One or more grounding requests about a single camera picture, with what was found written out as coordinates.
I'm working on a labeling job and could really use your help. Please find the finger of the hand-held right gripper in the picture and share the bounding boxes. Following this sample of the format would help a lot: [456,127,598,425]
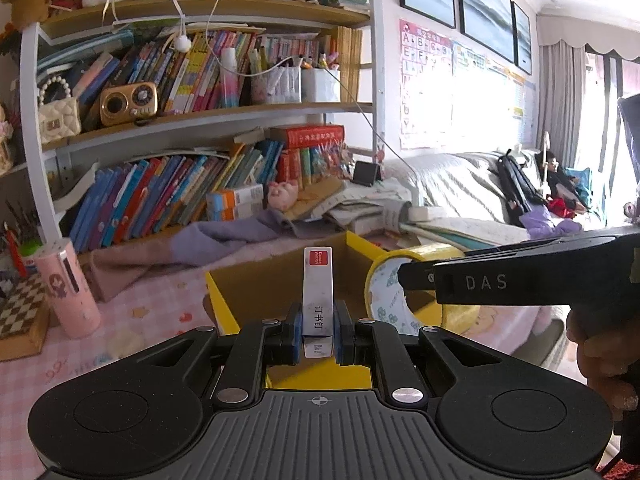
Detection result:
[397,259,441,293]

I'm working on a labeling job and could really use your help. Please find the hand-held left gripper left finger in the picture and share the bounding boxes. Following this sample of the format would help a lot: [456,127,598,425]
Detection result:
[132,302,305,411]

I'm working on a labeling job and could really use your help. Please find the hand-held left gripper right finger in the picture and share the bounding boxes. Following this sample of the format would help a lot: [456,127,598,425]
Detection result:
[334,300,506,406]

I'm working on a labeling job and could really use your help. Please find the yellow tape roll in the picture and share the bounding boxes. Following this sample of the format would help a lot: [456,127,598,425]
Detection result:
[364,241,482,337]

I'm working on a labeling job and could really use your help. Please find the white staple box red label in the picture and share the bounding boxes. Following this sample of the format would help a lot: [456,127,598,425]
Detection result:
[300,246,335,358]

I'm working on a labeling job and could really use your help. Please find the yellow cardboard box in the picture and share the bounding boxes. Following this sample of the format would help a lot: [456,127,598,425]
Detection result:
[202,230,403,391]

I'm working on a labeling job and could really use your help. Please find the person's right hand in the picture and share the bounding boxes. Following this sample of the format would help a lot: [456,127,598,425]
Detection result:
[565,304,640,421]

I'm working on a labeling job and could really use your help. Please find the purple garment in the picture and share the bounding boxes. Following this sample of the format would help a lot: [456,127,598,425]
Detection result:
[520,207,583,241]

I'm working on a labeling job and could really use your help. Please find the stack of books and papers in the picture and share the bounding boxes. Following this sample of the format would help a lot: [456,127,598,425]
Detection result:
[400,217,531,252]

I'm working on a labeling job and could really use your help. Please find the pile of papers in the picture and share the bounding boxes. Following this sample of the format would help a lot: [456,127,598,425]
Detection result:
[295,180,416,236]

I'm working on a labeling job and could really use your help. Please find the black backpack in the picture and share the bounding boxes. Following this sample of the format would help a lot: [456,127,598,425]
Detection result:
[495,149,548,216]

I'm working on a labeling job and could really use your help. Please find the black haired doll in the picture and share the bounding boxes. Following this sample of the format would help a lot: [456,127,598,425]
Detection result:
[542,150,593,211]

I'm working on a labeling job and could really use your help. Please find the sofa with grey cover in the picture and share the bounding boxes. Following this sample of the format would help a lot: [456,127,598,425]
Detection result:
[385,150,606,261]

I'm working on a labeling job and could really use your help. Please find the black phone stand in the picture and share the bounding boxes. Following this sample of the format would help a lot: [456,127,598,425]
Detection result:
[352,161,383,187]

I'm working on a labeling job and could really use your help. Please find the purple cloth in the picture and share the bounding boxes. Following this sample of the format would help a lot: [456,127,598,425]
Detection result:
[90,210,311,303]

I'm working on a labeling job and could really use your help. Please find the small pink pig plush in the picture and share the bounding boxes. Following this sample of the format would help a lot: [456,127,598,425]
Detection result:
[267,180,301,211]

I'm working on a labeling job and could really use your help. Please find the orange white carton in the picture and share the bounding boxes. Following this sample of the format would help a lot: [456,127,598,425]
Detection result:
[206,185,265,222]

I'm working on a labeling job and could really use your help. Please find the pink checked tablecloth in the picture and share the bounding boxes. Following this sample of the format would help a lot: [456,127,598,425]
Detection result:
[0,260,551,441]

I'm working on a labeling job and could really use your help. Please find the red boxed book set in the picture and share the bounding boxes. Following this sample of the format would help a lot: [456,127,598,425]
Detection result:
[270,124,351,186]

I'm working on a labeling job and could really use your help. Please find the grey curtain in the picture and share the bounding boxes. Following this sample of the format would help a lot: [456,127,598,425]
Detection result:
[537,10,588,171]

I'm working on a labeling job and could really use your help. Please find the pale chart poster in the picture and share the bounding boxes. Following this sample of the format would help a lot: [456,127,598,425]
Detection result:
[452,42,538,136]

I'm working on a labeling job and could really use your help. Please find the row of blue children's books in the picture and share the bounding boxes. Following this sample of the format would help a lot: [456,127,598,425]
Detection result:
[70,140,286,253]

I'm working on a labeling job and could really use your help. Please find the pink alphabet poster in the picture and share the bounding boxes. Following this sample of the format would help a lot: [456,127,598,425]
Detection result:
[399,19,453,150]

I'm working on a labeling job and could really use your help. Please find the white pen cup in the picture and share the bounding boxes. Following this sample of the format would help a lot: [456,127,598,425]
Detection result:
[300,67,342,103]

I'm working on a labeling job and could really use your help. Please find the pink cartoon tumbler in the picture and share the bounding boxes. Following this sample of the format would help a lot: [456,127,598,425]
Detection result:
[34,240,101,339]

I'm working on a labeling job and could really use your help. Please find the translucent pen cup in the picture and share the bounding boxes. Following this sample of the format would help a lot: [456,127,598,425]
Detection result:
[250,67,302,106]

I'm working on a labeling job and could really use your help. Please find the narrow framed grey picture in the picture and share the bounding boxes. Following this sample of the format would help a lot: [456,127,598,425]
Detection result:
[512,2,533,76]

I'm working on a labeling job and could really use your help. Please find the pink blue bottle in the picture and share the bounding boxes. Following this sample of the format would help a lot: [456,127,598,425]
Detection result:
[220,47,241,108]

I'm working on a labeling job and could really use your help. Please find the wooden chessboard box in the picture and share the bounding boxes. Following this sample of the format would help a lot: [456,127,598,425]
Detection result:
[0,272,51,363]

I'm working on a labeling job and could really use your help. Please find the green lidded jar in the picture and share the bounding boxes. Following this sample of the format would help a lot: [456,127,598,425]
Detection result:
[20,239,46,267]

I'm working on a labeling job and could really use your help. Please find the row of colourful paperback books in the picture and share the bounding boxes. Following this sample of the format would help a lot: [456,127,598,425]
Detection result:
[75,30,261,121]

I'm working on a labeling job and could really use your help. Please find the gold retro radio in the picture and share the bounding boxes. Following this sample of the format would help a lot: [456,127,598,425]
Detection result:
[99,82,160,127]

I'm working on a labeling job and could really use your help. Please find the white wooden bookshelf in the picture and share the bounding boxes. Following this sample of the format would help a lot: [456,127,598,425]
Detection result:
[20,0,381,261]

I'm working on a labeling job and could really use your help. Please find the white quilted pearl handbag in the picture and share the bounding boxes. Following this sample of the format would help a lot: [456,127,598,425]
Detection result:
[37,75,82,145]

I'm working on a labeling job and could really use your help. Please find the brown plush toy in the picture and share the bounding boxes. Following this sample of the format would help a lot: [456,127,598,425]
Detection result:
[2,0,51,31]

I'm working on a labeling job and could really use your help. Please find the white charging cable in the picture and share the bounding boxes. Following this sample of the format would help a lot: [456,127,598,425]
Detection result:
[170,0,223,53]

